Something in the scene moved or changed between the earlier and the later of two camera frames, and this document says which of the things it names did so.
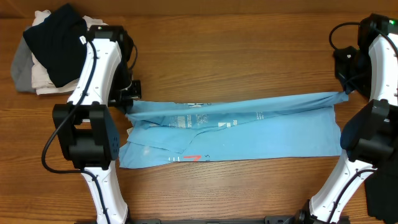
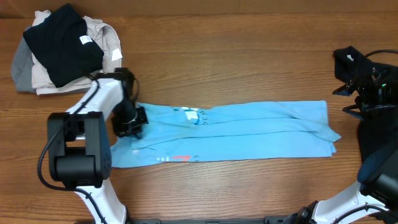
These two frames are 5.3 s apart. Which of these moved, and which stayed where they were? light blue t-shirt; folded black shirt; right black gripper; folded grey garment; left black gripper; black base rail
Moved: right black gripper; left black gripper; light blue t-shirt
Stayed: folded grey garment; folded black shirt; black base rail
